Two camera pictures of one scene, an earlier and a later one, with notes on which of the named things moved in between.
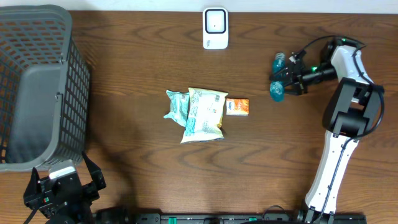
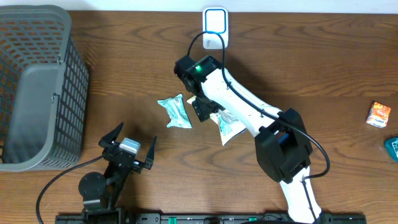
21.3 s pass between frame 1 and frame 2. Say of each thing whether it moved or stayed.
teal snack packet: moved
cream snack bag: moved
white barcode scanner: stayed
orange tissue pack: moved
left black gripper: moved
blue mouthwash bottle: moved
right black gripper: moved
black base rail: stayed
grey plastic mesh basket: stayed
